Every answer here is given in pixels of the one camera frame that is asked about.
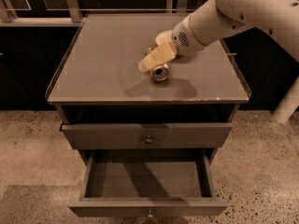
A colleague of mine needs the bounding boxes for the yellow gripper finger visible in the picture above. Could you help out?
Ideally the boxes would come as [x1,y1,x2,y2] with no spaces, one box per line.
[138,41,178,73]

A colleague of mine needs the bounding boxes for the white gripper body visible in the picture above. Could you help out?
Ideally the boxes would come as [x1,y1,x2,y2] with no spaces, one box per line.
[171,15,206,56]

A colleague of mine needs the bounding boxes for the orange soda can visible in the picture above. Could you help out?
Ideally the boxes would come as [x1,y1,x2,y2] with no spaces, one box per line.
[149,63,170,82]

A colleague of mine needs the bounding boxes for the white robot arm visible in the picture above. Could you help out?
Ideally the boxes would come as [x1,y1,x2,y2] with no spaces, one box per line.
[138,0,299,73]

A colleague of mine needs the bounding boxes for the grey drawer cabinet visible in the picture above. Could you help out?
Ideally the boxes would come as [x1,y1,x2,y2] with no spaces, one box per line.
[45,12,252,166]

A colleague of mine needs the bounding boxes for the round top drawer knob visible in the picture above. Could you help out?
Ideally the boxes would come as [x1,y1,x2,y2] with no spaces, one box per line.
[145,135,153,144]

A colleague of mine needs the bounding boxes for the grey top drawer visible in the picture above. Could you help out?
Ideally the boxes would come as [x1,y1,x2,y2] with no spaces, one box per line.
[61,123,232,150]

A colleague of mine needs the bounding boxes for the open grey middle drawer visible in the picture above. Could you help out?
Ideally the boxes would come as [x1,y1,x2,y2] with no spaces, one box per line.
[69,149,227,217]

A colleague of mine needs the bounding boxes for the white paper bowl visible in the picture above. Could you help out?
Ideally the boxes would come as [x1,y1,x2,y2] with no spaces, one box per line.
[155,30,172,46]

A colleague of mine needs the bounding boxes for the metal window railing frame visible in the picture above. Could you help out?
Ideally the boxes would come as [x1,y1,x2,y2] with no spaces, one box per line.
[0,0,207,27]

